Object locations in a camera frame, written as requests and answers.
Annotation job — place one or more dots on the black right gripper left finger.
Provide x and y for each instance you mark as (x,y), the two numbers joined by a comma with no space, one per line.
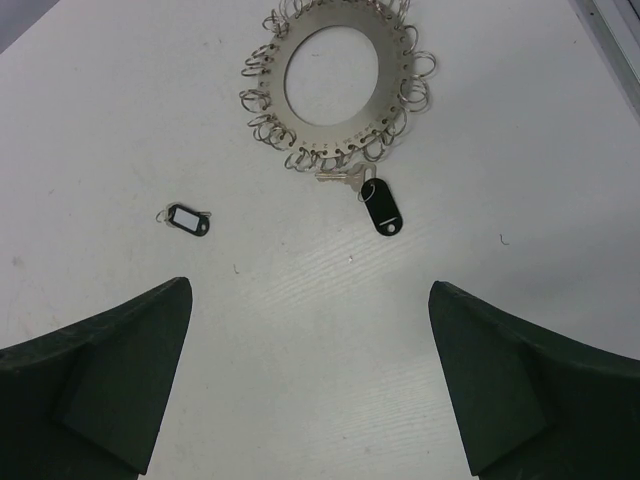
(87,401)

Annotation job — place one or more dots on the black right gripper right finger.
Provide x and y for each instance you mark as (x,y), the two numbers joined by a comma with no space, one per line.
(531,403)

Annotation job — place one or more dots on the black tag with white label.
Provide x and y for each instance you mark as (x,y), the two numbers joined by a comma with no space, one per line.
(179,216)

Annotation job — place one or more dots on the silver key with black tag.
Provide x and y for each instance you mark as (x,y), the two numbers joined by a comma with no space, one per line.
(373,192)

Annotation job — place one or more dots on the metal key ring disc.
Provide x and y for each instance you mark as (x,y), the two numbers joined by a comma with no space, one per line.
(337,81)

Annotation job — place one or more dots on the aluminium table edge rail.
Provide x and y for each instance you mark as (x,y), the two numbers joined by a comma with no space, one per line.
(614,26)

